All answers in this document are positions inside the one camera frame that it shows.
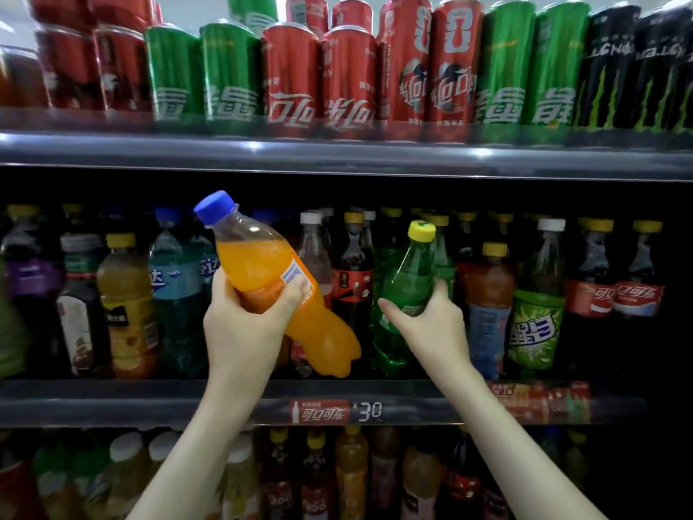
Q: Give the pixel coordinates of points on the orange Fanta bottle blue cap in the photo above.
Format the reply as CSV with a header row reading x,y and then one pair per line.
x,y
255,265

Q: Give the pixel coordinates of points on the green bottle yellow cap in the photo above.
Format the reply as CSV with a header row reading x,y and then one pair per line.
x,y
406,287

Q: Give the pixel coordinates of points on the person's left hand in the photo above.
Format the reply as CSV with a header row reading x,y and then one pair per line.
x,y
249,346

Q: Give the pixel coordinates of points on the person's right hand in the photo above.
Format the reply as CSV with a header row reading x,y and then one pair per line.
x,y
439,341

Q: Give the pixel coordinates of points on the digital price tag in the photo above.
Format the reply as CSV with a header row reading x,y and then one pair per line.
x,y
369,410

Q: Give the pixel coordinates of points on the row of soda cans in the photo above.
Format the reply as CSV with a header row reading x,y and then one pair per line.
x,y
292,81

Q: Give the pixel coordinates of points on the drinks shelf unit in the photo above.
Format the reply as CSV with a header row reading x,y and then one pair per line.
x,y
325,155

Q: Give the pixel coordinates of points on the person's left forearm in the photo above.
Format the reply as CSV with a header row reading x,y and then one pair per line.
x,y
195,460

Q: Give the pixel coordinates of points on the person's right forearm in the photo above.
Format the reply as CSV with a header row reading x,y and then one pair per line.
x,y
520,460

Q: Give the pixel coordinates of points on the red shelf label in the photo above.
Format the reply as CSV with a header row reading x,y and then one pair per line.
x,y
323,412
541,403

